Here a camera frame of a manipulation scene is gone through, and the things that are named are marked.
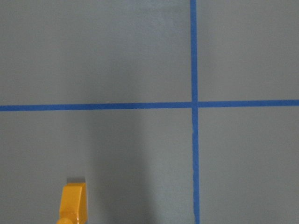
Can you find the orange trapezoid block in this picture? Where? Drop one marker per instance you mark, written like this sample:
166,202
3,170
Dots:
73,206

